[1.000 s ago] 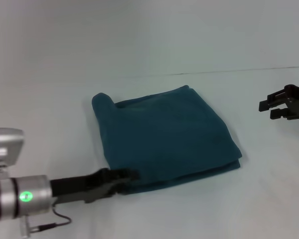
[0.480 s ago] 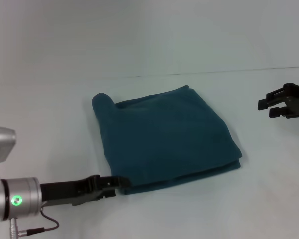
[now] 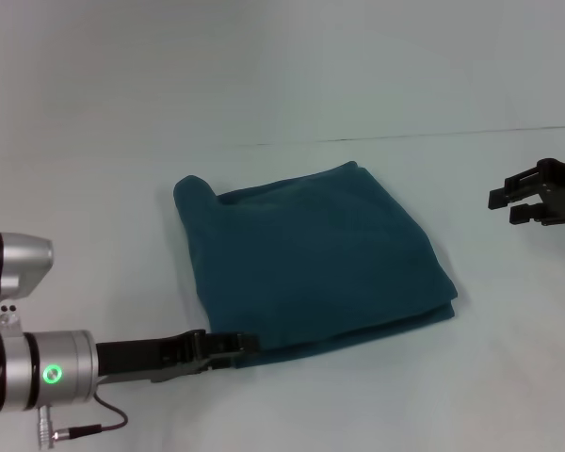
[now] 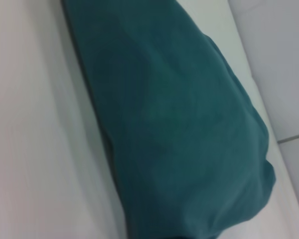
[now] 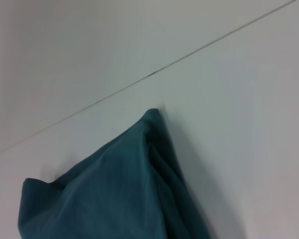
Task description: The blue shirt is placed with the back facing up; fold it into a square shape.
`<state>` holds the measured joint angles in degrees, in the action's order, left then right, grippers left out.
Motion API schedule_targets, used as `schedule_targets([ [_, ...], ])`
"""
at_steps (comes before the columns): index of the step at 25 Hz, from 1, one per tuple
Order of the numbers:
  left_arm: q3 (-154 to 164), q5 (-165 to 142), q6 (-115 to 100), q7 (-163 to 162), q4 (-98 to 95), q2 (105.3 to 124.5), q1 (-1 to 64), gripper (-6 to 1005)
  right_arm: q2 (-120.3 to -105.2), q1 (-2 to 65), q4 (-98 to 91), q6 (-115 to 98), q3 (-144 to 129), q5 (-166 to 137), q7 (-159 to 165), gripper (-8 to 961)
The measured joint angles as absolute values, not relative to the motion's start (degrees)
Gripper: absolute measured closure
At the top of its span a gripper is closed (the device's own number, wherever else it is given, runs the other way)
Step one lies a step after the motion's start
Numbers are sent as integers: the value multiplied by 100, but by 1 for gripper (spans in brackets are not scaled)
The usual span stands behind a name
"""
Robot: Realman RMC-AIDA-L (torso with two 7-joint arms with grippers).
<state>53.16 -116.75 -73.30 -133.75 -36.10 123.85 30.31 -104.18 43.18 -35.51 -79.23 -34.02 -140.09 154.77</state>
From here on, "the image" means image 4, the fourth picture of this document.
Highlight teal blue t-shirt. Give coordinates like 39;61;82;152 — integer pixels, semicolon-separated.
60;0;277;239

